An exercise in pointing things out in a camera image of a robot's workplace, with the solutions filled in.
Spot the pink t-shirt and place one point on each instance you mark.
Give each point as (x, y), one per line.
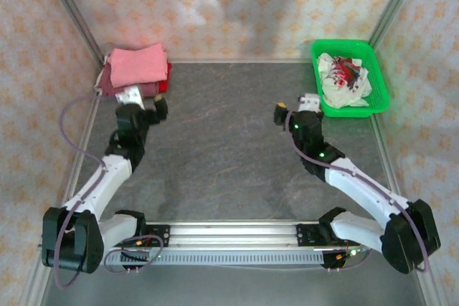
(138, 66)

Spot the green plastic basket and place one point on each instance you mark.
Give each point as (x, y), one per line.
(344, 112)

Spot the red folded t-shirt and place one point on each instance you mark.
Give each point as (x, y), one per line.
(165, 85)

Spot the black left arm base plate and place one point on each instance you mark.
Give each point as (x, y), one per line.
(161, 236)

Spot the white floral crumpled t-shirt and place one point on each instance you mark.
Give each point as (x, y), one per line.
(340, 84)

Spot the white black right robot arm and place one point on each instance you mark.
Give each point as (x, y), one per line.
(358, 186)

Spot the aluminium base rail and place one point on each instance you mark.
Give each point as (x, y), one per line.
(233, 236)

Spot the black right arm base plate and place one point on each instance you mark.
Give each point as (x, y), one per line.
(305, 236)

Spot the aluminium frame leg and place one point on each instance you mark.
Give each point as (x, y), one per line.
(34, 291)
(434, 291)

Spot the white folded t-shirt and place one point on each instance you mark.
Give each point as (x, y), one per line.
(97, 88)

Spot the aluminium table edge rail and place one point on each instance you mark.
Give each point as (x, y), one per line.
(76, 173)
(389, 170)
(233, 61)

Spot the maroon folded t-shirt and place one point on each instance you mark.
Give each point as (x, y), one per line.
(104, 85)

